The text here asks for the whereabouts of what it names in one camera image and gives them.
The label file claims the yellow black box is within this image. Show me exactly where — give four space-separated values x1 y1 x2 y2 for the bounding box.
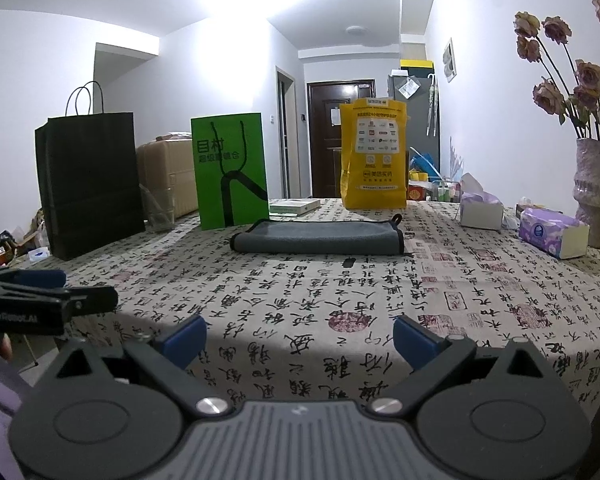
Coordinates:
399 58 435 77

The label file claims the brown entrance door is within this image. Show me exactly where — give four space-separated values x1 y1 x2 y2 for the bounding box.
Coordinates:
307 79 377 199

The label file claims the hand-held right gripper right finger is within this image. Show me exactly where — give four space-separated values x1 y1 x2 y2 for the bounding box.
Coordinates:
367 315 567 418

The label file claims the brown cardboard box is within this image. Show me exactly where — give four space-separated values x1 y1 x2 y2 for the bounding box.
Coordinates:
136 133 199 221

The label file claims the bunch of dried roses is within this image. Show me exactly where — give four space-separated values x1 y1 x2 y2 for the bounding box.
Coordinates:
513 0 600 144

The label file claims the white folded umbrella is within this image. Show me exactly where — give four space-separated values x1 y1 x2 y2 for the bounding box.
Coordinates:
426 73 439 137

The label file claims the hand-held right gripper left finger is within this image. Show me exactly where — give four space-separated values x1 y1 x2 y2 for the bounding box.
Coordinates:
32 314 231 418

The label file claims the grey towel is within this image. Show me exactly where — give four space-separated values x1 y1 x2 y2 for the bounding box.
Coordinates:
229 214 406 257

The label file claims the printed tablecloth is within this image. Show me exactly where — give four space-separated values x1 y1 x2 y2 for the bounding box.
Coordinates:
17 198 600 461

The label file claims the flat white green box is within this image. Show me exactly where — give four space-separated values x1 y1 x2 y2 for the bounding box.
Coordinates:
268 198 322 218

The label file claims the blue plastic bag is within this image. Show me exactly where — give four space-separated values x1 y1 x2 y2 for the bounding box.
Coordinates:
407 146 440 182

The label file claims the grey refrigerator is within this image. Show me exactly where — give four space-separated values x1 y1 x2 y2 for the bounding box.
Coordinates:
387 73 440 176

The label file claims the purple tissue pack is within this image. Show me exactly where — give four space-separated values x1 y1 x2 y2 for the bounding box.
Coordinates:
518 208 591 260

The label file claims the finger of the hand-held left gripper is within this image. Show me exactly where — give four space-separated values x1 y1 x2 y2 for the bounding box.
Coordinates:
0 267 68 292
59 285 119 319

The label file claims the yellow paper bag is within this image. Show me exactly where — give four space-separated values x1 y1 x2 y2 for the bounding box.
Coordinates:
340 98 410 210

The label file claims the wall picture frame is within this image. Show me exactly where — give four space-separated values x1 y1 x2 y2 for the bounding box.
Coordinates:
442 37 456 83

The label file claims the clear plastic container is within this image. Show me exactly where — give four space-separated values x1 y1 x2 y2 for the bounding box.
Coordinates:
139 184 176 233

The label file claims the black paper bag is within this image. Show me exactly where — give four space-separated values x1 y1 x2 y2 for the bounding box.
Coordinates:
34 81 146 262

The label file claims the green paper bag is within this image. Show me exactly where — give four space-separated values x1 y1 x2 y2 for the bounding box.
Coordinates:
190 112 270 231

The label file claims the textured ceramic vase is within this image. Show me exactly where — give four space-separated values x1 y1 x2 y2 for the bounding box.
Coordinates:
573 138 600 249

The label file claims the white tissue box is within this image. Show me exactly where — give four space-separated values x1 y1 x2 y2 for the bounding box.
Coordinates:
459 173 504 231

